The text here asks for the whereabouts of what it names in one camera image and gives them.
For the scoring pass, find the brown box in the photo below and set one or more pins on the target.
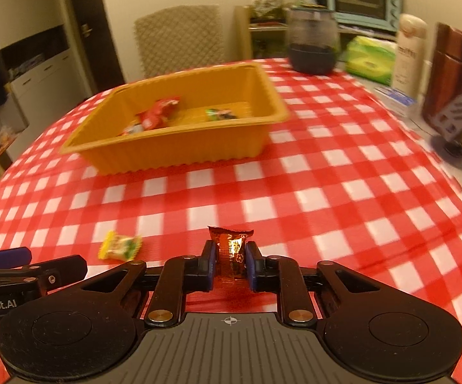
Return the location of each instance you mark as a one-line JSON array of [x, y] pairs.
[[451, 72]]

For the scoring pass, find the brown red candy packet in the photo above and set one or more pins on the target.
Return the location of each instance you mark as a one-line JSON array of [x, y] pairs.
[[231, 248]]

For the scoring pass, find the wooden shelf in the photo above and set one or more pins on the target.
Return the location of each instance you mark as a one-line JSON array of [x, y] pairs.
[[263, 36]]

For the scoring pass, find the light blue toaster oven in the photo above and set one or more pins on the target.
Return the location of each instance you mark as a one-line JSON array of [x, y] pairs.
[[363, 0]]

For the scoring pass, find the dark glass jar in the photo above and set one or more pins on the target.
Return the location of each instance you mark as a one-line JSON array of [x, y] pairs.
[[313, 48]]

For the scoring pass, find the dark wooden door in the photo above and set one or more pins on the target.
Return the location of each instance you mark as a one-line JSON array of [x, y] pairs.
[[94, 28]]

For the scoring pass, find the green black sausage packet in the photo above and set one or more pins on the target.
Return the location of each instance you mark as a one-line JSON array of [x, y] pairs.
[[221, 114]]

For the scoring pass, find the red snack packet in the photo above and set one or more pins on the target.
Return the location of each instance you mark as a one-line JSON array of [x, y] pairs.
[[150, 118]]

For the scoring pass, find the yellow plastic tray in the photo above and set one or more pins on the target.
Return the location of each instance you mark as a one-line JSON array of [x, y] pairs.
[[183, 144]]

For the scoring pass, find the orange lid glass jar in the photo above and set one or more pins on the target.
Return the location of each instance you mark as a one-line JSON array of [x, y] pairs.
[[267, 6]]

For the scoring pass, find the yellow candy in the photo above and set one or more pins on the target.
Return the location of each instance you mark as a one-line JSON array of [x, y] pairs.
[[120, 246]]

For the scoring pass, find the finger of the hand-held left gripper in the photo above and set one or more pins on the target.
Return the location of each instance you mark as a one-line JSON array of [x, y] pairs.
[[58, 272], [6, 258]]

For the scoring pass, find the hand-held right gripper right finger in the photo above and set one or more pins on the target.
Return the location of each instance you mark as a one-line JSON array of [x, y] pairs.
[[251, 268]]

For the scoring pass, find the red checkered tablecloth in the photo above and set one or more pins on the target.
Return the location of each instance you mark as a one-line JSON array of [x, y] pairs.
[[335, 208]]

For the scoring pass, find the white cabinet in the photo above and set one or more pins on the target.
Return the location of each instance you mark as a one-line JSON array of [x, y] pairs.
[[34, 72]]

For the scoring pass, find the blue white packet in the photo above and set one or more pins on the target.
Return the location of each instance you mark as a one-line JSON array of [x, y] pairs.
[[395, 96]]

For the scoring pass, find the green tissue pack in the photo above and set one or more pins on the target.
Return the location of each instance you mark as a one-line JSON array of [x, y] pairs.
[[369, 60]]

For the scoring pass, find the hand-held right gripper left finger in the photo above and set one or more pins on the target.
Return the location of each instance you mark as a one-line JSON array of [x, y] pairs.
[[211, 266]]

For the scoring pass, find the white plastic bottle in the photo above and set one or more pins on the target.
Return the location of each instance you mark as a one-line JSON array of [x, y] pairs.
[[409, 56]]

